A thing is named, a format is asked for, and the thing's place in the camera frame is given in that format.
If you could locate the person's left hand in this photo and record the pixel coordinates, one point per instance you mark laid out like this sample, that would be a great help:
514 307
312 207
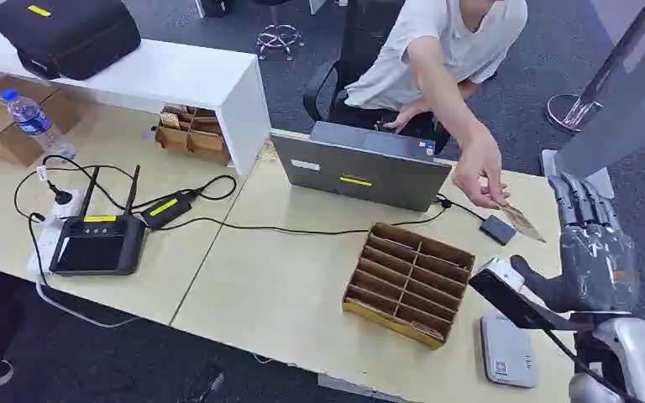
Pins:
478 169

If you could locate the person's right hand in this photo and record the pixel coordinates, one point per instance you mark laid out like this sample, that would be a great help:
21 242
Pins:
406 117

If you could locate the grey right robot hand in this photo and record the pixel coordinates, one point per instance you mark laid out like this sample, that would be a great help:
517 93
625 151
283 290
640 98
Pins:
598 267

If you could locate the printed card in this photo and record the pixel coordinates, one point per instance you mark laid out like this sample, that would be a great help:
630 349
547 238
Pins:
523 223

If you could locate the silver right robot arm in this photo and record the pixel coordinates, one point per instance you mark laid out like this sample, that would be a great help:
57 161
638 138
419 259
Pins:
642 353

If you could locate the small black external drive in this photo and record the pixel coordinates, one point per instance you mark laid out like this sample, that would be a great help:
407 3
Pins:
498 229

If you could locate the person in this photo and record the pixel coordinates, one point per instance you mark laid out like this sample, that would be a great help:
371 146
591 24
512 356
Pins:
439 50

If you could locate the grey laptop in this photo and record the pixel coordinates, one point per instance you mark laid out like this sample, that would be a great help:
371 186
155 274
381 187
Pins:
356 178

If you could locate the black office chair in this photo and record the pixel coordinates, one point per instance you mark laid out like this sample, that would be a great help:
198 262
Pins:
318 89

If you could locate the grey card reader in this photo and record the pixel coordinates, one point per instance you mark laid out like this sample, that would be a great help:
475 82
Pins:
507 353

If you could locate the wooden slotted card box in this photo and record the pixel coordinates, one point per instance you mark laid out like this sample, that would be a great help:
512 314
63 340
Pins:
409 283

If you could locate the chrome stool base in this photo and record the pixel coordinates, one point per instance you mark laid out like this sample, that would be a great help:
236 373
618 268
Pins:
279 39

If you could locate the grey kiosk stand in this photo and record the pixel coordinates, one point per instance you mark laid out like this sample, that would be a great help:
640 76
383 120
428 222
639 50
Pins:
634 105

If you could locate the small cardboard box of cards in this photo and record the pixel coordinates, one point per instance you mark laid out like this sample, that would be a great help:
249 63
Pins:
204 142

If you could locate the black object on floor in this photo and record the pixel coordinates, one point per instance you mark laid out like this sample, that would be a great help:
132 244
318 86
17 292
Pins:
215 6

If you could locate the white desk shelf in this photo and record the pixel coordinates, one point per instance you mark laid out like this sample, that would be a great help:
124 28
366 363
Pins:
161 72

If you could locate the black power adapter brick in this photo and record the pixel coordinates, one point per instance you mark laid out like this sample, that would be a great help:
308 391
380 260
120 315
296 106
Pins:
165 210

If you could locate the black remote controller with antennas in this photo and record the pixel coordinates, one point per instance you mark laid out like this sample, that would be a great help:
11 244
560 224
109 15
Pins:
95 251

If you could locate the black carrying case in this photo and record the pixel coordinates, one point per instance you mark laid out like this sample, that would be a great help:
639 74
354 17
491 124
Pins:
66 41

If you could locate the black power plug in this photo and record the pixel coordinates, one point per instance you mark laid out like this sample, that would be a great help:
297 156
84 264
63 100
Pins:
61 196

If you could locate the clear plastic water bottle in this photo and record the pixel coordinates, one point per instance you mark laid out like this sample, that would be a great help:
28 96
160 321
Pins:
32 121

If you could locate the white power strip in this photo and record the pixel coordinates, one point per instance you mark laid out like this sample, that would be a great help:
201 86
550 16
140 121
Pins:
44 244

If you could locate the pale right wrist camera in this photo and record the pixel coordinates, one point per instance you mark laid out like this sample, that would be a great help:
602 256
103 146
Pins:
501 278

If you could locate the chrome stanchion post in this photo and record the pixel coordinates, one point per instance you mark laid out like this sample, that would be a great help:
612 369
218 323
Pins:
570 114

